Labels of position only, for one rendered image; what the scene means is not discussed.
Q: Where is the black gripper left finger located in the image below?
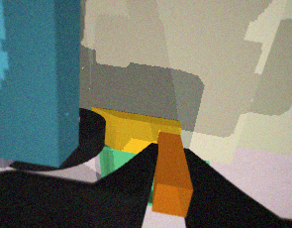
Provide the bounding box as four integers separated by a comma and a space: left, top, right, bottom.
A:
0, 143, 158, 228

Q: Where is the green tray floor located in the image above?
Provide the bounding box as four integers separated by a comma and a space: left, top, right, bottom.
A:
109, 151, 153, 193

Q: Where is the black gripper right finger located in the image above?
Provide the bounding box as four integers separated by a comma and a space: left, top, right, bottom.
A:
183, 148, 292, 228

